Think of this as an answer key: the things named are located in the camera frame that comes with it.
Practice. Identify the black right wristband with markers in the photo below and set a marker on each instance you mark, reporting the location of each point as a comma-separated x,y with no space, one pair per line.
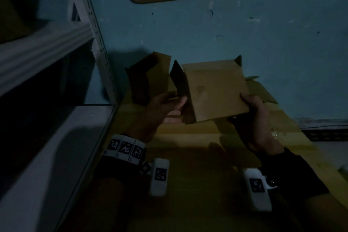
293,174

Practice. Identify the person's left forearm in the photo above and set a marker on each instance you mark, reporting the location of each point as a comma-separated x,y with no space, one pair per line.
100,207

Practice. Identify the brown cardboard box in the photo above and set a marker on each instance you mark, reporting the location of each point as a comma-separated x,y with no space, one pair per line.
214,90
146,76
261,90

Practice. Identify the person's right forearm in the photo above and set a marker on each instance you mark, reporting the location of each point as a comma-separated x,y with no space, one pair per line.
331,212

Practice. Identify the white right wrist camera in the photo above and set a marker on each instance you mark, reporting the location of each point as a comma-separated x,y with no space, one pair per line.
257,189

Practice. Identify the person's right hand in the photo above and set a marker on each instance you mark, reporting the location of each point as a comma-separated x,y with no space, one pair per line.
255,128

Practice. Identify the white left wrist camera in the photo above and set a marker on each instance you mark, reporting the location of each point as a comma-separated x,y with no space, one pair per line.
160,176

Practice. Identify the black patterned strip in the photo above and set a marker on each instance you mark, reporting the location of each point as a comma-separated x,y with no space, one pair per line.
326,131

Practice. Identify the person's left hand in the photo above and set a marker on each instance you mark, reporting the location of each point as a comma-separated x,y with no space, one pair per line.
157,115

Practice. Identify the black left wristband with markers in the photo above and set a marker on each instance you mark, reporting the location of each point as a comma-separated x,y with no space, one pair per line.
122,155

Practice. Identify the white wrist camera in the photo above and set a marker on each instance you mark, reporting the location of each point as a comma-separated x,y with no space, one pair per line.
160,176
257,189

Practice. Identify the white metal shelf rack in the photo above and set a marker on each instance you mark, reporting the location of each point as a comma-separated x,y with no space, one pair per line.
49,49

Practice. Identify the black wristband with markers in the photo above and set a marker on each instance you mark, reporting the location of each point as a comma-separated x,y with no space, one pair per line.
122,155
293,174

